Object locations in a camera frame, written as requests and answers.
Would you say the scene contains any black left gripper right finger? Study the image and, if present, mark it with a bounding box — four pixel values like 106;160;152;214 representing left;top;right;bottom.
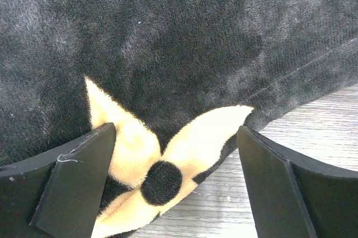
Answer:
237;126;357;238

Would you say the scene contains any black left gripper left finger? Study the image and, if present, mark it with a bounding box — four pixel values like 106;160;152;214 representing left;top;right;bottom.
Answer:
1;123;116;238

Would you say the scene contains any black plush flower blanket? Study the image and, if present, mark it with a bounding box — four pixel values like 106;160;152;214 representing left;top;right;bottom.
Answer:
1;0;357;237

